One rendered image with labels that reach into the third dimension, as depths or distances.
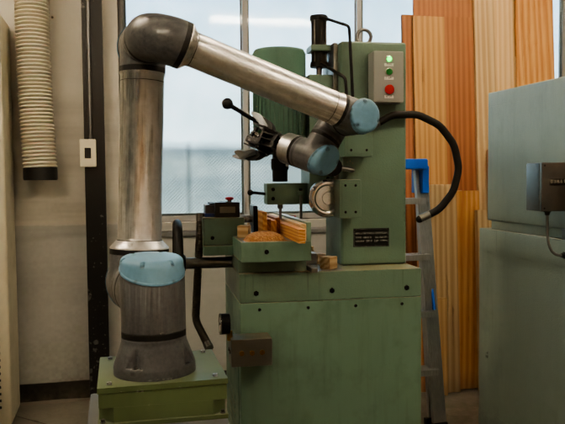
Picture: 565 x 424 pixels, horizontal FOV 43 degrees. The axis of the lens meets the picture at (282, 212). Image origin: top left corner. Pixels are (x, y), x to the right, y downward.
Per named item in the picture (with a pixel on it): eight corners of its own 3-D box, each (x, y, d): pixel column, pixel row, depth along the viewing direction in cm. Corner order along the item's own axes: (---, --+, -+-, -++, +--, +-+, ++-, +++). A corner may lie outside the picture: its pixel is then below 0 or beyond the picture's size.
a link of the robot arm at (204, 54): (142, -6, 162) (389, 100, 186) (132, 7, 173) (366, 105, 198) (126, 42, 161) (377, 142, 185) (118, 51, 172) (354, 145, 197)
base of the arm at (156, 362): (206, 374, 163) (205, 331, 162) (123, 386, 155) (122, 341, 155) (182, 357, 180) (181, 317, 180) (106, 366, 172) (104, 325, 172)
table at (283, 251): (196, 244, 266) (196, 228, 265) (277, 241, 271) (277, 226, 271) (208, 263, 206) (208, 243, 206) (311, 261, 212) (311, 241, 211)
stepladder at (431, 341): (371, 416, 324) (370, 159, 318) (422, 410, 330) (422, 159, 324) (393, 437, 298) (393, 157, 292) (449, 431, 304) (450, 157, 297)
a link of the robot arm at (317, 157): (346, 154, 201) (329, 184, 199) (314, 144, 209) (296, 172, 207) (331, 137, 194) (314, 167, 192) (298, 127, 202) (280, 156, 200)
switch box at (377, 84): (367, 103, 229) (367, 54, 228) (398, 104, 231) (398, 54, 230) (373, 102, 223) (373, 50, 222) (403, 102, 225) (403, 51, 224)
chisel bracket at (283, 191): (263, 208, 240) (263, 182, 239) (304, 208, 242) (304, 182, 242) (266, 209, 232) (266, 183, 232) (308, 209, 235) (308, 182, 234)
